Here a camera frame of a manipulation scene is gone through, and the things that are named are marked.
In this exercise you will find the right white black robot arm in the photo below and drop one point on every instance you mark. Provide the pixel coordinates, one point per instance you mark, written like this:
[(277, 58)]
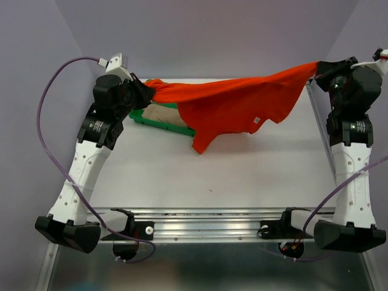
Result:
[(352, 87)]

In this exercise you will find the orange t shirt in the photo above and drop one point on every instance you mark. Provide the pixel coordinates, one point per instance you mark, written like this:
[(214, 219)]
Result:
[(236, 105)]

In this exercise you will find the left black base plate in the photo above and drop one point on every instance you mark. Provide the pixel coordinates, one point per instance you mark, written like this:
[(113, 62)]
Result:
[(141, 230)]

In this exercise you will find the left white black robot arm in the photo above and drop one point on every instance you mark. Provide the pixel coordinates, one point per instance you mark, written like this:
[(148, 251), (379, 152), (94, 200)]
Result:
[(72, 222)]

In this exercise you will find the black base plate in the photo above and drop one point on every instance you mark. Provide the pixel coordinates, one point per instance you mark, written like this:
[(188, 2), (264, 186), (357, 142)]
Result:
[(141, 230), (276, 229)]

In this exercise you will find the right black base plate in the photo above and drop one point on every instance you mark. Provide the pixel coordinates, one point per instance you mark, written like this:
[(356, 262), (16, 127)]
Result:
[(276, 229)]

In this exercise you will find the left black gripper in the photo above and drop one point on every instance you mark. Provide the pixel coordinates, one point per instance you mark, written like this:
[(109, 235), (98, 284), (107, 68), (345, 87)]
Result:
[(146, 93)]

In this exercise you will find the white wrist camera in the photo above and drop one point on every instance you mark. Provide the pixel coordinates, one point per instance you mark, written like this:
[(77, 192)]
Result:
[(379, 63), (116, 65)]

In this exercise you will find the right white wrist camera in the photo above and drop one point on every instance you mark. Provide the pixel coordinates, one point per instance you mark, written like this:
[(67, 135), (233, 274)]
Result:
[(379, 63)]

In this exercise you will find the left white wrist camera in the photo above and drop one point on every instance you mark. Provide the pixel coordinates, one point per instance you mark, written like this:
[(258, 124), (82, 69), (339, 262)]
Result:
[(116, 65)]

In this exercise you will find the aluminium rail frame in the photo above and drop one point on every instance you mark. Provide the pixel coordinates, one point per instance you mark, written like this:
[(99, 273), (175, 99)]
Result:
[(208, 212)]

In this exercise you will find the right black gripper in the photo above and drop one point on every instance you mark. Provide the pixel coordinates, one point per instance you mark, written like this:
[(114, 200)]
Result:
[(329, 69)]

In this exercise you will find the beige folded t shirt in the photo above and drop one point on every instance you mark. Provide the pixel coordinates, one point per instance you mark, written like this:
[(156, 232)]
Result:
[(163, 114)]

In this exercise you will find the green plastic tray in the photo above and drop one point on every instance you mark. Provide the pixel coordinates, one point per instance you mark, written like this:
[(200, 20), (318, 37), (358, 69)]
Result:
[(138, 117)]

